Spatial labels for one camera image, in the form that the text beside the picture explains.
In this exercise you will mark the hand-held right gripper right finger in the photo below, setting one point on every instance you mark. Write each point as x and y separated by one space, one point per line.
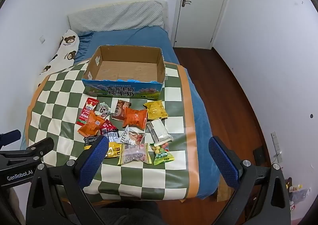
223 162

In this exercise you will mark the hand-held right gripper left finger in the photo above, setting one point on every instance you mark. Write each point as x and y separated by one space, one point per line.
95 157

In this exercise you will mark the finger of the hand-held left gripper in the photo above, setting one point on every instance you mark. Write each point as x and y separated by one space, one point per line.
10 136
39 146

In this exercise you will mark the yellow black snack packet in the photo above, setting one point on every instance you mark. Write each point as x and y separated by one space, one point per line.
113 150

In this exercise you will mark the orange snack packet white label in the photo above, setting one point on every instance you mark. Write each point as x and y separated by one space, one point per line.
92 125

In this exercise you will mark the dark red snack packet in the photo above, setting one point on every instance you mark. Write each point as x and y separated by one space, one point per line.
108 128

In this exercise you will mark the white striped snack packet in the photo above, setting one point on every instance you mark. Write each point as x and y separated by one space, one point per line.
131 138

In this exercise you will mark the long red snack packet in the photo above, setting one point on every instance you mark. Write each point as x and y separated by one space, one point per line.
85 113

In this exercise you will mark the small white black snack packet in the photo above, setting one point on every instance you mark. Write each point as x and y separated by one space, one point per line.
104 110

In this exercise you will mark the brown snack packet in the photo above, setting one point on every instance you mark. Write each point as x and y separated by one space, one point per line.
119 111

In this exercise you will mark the large orange snack packet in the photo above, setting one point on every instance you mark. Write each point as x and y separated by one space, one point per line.
135 118

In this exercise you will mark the green candy packet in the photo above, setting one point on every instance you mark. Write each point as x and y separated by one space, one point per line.
162 155

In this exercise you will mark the white silver snack packet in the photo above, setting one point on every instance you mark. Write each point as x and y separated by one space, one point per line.
159 131

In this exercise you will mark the plain yellow snack packet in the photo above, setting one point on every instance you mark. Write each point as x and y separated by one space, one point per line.
156 110

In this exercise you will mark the cardboard box blue rim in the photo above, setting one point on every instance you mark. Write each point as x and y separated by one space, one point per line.
124 70

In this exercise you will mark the cardboard piece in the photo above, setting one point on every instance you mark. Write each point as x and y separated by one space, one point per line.
224 192

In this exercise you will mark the black floor box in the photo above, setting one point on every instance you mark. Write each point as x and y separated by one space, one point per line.
259 155

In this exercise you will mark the white power strip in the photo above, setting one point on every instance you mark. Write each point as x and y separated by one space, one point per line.
277 148

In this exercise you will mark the green white checkered mat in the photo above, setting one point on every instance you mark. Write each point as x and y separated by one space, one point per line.
62 95

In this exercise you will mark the clear plastic bags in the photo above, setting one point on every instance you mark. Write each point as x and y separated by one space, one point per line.
298 190

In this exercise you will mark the white bear print pillow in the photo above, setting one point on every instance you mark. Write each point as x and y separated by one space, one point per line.
65 51

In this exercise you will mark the blue bed sheet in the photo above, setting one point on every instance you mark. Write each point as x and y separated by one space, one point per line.
149 38

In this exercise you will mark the grey white blanket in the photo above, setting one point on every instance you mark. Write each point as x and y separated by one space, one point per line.
119 14

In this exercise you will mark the white door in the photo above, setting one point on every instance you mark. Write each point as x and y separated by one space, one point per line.
201 6

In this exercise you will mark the white wall socket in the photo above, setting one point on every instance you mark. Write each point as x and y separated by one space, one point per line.
42 39

